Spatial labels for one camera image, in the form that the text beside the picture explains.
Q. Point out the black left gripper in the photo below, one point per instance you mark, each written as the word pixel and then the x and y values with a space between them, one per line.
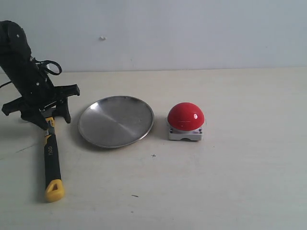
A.
pixel 30 78

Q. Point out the black yellow claw hammer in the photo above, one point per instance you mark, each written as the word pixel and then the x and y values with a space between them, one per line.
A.
pixel 54 190

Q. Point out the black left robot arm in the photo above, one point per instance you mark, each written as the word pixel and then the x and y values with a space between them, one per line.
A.
pixel 13 43

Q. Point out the red dome push button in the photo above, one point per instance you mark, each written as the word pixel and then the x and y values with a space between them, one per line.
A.
pixel 185 121

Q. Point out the round metal plate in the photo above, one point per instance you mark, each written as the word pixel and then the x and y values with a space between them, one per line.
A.
pixel 116 121

